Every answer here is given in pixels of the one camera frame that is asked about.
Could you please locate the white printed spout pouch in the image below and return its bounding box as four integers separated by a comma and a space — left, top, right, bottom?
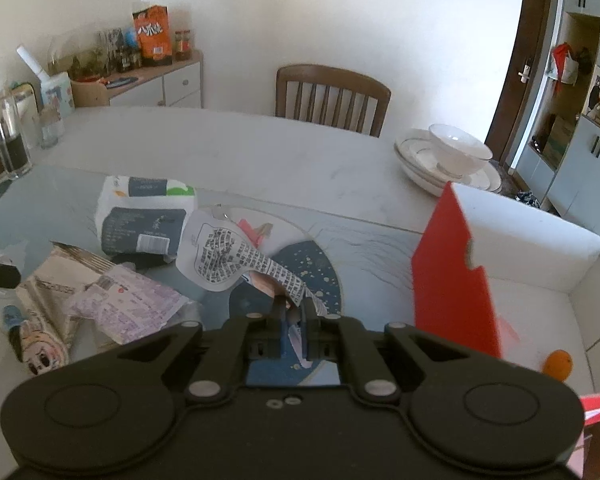
176, 205, 331, 318

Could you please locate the purple printed packet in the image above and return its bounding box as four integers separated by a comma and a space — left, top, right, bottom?
65, 264, 189, 347

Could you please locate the cartoon printed packet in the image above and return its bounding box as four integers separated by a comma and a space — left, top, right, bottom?
2, 304, 70, 377

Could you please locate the small glass cup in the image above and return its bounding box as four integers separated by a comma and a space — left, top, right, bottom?
39, 109, 66, 149

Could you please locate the white tissue pack green label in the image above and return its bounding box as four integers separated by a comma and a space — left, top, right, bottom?
96, 176, 199, 261

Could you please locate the beige snack packet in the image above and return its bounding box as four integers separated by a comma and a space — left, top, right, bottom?
17, 244, 117, 352

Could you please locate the dark brown door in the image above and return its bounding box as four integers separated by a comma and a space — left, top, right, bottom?
485, 0, 553, 166

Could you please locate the red and white cardboard box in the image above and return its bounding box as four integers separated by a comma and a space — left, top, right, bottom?
411, 181, 600, 428

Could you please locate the tall glass pitcher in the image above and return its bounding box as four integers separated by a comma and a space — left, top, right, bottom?
0, 91, 33, 181

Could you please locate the round dark blue placemat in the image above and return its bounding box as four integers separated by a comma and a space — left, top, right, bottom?
229, 240, 346, 387

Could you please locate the cardboard box on shelf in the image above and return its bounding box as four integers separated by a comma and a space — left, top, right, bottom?
545, 117, 576, 163

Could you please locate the orange snack bag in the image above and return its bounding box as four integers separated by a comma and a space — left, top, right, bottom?
132, 5, 173, 67

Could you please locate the brown wooden chair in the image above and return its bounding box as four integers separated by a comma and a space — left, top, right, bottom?
275, 64, 392, 138

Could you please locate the cluster of small bottles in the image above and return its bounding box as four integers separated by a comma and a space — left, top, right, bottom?
97, 27, 143, 73

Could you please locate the white sideboard with wooden top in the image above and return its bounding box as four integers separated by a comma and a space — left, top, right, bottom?
72, 50, 204, 109

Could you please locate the white lint roller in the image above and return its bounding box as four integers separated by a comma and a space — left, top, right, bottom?
16, 45, 51, 83

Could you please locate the red hanging bag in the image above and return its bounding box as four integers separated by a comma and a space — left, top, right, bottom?
550, 42, 581, 86

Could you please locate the white porcelain bowl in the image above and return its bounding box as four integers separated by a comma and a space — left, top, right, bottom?
428, 123, 494, 179

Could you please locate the printed tissue canister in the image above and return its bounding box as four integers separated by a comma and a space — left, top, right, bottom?
41, 72, 76, 118

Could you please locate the pale blue table mat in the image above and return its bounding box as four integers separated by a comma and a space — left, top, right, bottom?
0, 162, 423, 391

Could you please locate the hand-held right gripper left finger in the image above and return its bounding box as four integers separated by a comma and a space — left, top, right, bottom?
117, 295, 292, 404

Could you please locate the orange fruit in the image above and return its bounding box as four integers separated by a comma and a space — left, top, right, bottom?
542, 349, 574, 382

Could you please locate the pale blue wall cabinet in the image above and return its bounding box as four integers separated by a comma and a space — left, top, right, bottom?
512, 0, 600, 231

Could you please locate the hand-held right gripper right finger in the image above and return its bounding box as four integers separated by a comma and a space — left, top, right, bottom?
302, 297, 473, 406

